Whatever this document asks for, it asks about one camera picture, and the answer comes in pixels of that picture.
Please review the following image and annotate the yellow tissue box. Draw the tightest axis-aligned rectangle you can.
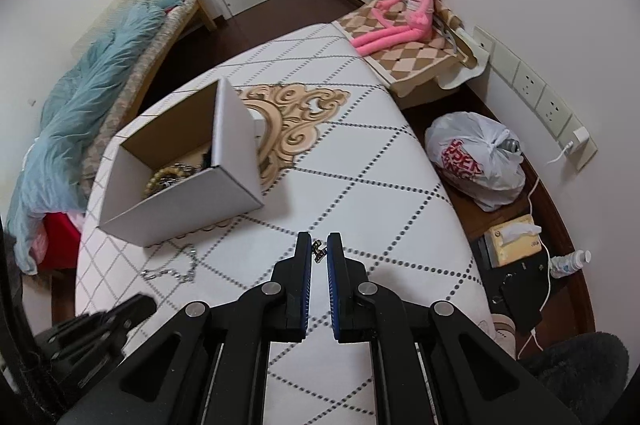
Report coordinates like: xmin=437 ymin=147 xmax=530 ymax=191
xmin=482 ymin=213 xmax=544 ymax=269

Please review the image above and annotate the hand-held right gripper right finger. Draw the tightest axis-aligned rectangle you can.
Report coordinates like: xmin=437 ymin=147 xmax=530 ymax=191
xmin=326 ymin=232 xmax=582 ymax=425

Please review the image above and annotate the brown checkered cushion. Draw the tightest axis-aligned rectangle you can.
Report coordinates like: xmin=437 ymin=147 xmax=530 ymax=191
xmin=332 ymin=0 xmax=494 ymax=108

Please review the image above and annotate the white cardboard box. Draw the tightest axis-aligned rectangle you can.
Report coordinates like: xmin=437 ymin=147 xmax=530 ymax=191
xmin=97 ymin=77 xmax=265 ymax=249

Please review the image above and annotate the small white bottle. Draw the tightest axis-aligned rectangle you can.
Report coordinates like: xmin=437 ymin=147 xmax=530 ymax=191
xmin=549 ymin=249 xmax=593 ymax=279

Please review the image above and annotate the light blue blanket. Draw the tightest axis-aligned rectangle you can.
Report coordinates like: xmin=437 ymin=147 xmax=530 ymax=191
xmin=7 ymin=0 xmax=199 ymax=276

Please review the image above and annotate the diamond-patterned tablecloth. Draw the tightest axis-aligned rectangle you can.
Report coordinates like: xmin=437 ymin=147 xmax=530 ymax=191
xmin=75 ymin=22 xmax=494 ymax=425

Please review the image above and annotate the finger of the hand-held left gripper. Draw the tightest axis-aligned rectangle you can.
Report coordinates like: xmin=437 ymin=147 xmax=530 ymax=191
xmin=75 ymin=294 xmax=157 ymax=342

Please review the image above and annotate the pink plush toy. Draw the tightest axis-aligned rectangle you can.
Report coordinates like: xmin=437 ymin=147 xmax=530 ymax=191
xmin=349 ymin=0 xmax=436 ymax=56

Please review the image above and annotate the silver chain necklace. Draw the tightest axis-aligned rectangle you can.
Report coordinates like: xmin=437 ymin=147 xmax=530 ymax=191
xmin=140 ymin=244 xmax=199 ymax=286

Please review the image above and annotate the white plastic bag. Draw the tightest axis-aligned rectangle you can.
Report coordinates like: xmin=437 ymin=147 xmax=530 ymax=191
xmin=424 ymin=110 xmax=527 ymax=212

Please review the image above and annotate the white charger cable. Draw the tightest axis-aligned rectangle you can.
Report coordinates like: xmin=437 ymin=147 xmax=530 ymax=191
xmin=517 ymin=140 xmax=577 ymax=362

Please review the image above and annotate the black bag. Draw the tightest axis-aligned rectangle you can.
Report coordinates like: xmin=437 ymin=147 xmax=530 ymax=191
xmin=477 ymin=235 xmax=557 ymax=337

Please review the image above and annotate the wooden bead bracelet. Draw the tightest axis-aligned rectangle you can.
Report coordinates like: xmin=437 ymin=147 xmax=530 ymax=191
xmin=143 ymin=162 xmax=201 ymax=198

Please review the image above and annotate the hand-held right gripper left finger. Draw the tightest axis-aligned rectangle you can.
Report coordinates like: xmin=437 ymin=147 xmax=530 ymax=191
xmin=60 ymin=231 xmax=314 ymax=425

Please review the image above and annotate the wooden bed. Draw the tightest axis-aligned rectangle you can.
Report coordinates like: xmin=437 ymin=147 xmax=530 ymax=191
xmin=7 ymin=0 xmax=219 ymax=276

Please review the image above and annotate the red cloth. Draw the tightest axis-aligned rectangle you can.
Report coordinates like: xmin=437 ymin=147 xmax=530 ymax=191
xmin=30 ymin=212 xmax=84 ymax=274

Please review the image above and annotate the white wall power strip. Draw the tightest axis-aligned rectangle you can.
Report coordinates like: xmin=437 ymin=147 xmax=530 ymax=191
xmin=472 ymin=26 xmax=599 ymax=171

